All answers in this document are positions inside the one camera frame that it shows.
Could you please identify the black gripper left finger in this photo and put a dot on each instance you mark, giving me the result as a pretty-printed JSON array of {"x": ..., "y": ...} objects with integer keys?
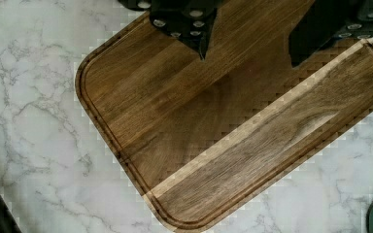
[{"x": 189, "y": 21}]

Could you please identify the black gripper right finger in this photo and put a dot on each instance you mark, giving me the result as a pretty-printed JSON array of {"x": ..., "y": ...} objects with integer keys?
[{"x": 325, "y": 23}]

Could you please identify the wooden cutting board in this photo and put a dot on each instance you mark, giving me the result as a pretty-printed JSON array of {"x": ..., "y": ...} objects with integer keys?
[{"x": 201, "y": 136}]

